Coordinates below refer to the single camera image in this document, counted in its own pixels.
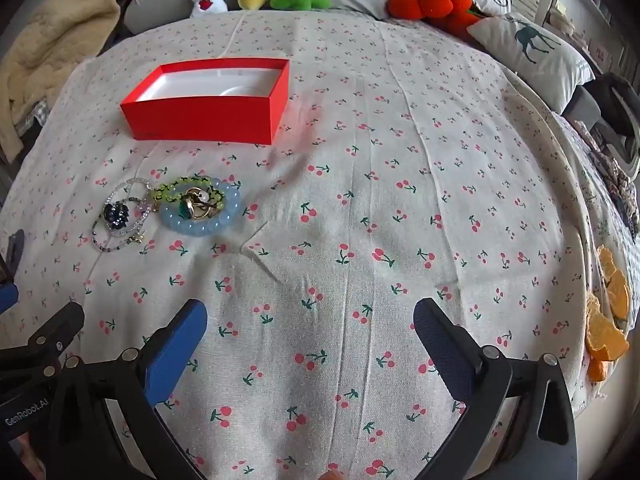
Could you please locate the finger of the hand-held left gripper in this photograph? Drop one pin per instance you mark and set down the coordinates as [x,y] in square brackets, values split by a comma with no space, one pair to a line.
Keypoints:
[7,294]
[55,325]

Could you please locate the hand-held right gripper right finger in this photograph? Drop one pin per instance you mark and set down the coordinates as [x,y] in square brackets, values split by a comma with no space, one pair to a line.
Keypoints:
[440,355]

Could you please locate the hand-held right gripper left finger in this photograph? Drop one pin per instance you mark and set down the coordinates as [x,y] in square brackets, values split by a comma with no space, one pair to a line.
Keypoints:
[172,355]

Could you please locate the black flower hair clip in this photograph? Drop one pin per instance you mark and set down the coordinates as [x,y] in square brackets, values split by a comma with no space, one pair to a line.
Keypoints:
[117,216]

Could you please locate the red cardboard box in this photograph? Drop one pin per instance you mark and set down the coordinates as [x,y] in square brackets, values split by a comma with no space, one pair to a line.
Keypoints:
[200,120]

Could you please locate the small orange peel piece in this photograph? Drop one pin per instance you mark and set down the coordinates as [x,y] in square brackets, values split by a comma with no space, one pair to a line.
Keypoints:
[332,475]

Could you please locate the pile of orange peels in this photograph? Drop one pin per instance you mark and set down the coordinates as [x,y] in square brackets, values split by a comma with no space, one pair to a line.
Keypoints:
[605,335]

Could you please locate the cherry print bedsheet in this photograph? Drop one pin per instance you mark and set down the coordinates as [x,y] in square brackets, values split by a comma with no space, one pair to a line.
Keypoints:
[350,185]

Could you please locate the floral patterned quilt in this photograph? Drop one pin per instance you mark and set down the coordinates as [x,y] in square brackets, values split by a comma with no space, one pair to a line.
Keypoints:
[610,195]

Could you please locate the beige quilted blanket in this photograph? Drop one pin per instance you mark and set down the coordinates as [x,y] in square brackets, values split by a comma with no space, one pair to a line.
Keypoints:
[65,35]

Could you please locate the black and grey chair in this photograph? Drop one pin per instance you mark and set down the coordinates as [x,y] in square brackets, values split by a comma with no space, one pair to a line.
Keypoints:
[615,110]

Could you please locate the deer print pillow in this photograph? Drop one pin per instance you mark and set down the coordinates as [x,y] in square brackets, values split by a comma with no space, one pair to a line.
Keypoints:
[535,52]

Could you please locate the orange persimmon plush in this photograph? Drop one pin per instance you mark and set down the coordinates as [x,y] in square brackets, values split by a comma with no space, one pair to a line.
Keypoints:
[462,7]
[415,4]

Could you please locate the white bookshelf with books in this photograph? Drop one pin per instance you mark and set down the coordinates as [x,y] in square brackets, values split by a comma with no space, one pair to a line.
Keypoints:
[565,0]

